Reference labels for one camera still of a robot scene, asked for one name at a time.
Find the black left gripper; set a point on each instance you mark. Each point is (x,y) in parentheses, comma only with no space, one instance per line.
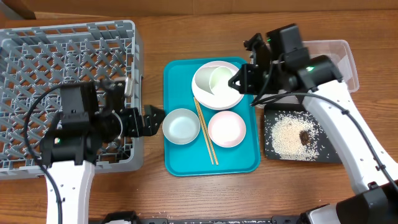
(150,128)

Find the pink bowl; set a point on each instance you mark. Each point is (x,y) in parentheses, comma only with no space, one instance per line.
(227,129)

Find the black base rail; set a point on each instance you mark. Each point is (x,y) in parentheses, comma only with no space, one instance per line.
(133,217)

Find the grey bowl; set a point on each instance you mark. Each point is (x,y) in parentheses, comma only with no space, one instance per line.
(181,126)

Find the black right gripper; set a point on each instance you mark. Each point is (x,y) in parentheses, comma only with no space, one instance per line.
(249,78)

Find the brown food scrap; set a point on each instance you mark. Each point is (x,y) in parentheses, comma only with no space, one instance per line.
(304,138)

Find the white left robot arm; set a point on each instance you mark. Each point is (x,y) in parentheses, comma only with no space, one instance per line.
(70,155)

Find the grey dish rack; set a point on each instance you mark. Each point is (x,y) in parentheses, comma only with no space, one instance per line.
(35,59)

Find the large white plate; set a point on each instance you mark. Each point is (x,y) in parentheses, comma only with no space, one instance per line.
(217,102)

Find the black waste tray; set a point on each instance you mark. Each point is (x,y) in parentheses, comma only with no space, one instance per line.
(270,152)

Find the clear plastic waste bin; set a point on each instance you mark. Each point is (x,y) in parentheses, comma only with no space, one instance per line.
(340,54)

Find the white paper cup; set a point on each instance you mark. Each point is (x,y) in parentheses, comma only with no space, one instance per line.
(213,80)

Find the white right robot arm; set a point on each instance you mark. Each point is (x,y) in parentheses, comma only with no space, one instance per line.
(371,170)

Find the wooden chopstick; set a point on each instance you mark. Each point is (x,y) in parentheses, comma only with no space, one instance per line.
(203,128)
(210,143)

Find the wooden chopstick right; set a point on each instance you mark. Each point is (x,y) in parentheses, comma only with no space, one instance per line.
(210,143)

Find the wooden chopstick left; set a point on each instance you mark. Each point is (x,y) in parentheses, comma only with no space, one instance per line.
(203,128)

